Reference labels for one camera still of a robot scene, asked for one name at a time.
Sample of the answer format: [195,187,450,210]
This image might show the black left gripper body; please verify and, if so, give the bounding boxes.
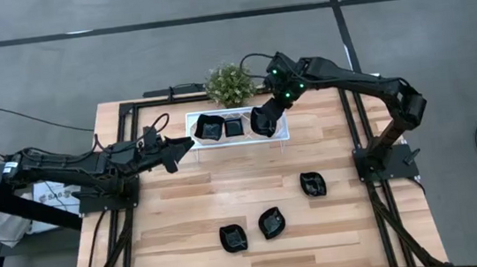
[132,134,171,167]

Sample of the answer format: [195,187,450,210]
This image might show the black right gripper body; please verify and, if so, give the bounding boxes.
[261,49,309,104]

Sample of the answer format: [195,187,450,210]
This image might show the black wavy mini plate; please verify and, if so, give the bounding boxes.
[191,111,229,145]

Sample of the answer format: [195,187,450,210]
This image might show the small square black plate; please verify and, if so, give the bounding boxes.
[223,117,246,139]

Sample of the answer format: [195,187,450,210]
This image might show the green potted plant black pot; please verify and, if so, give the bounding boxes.
[201,59,260,111]

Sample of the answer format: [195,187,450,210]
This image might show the black power strip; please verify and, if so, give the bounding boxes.
[142,82,207,99]

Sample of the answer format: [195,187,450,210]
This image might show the white printed box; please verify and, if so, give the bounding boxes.
[29,176,86,234]

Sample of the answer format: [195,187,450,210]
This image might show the white plastic bag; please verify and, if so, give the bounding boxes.
[0,203,34,249]

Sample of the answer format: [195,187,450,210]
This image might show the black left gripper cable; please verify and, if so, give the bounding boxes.
[136,111,174,148]

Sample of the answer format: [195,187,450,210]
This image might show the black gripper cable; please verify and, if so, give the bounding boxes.
[136,111,174,148]
[238,50,279,82]

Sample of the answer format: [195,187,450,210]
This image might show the white wire rack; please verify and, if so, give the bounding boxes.
[182,101,292,163]

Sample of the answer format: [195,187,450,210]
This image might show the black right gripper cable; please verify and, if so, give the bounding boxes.
[238,50,279,82]

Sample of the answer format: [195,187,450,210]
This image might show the black aluminium table frame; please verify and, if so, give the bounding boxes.
[51,69,453,267]

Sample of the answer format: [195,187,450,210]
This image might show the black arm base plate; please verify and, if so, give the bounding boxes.
[75,179,143,215]
[352,141,420,184]

